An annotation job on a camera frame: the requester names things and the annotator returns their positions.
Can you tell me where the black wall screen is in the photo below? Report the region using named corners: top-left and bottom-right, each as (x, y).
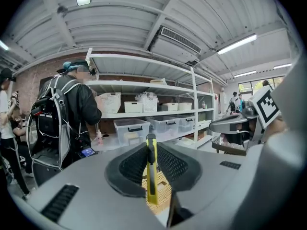
top-left (39, 76), bottom-right (55, 98)

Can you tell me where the clear lidded storage bin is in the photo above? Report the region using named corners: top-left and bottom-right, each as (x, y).
top-left (171, 115), bottom-right (195, 133)
top-left (113, 118), bottom-right (151, 147)
top-left (145, 115), bottom-right (178, 141)

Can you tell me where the person's right forearm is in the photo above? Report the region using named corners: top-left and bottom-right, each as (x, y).
top-left (263, 115), bottom-right (288, 138)

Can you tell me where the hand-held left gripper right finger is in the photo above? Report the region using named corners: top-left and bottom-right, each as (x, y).
top-left (155, 141), bottom-right (249, 218)

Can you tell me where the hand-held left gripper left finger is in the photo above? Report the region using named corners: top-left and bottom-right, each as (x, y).
top-left (26, 141), bottom-right (168, 230)

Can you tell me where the white metal shelving unit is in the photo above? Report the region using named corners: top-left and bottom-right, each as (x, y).
top-left (85, 48), bottom-right (216, 151)

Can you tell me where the black-framed window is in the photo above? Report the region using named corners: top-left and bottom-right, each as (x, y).
top-left (238, 76), bottom-right (285, 93)

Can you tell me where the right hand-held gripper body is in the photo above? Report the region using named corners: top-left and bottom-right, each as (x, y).
top-left (241, 85), bottom-right (281, 150)

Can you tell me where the white slotted basket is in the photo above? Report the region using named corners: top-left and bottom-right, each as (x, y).
top-left (99, 92), bottom-right (122, 115)

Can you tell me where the white refrigerator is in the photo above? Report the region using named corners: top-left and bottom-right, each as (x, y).
top-left (213, 92), bottom-right (220, 116)

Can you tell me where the black grey-trimmed backpack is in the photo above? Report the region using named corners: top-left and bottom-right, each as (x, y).
top-left (25, 75), bottom-right (72, 177)

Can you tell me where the wicker tissue box organiser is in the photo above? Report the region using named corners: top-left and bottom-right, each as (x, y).
top-left (141, 169), bottom-right (174, 215)

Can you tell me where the ceiling air conditioner unit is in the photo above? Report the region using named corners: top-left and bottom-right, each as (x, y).
top-left (148, 25), bottom-right (202, 64)

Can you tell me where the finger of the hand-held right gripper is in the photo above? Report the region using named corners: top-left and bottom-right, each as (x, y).
top-left (209, 115), bottom-right (255, 134)

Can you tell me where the white basket with plastic bag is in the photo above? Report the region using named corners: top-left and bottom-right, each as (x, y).
top-left (135, 92), bottom-right (159, 113)

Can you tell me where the person's grey shirt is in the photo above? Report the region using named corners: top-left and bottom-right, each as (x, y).
top-left (191, 8), bottom-right (305, 230)

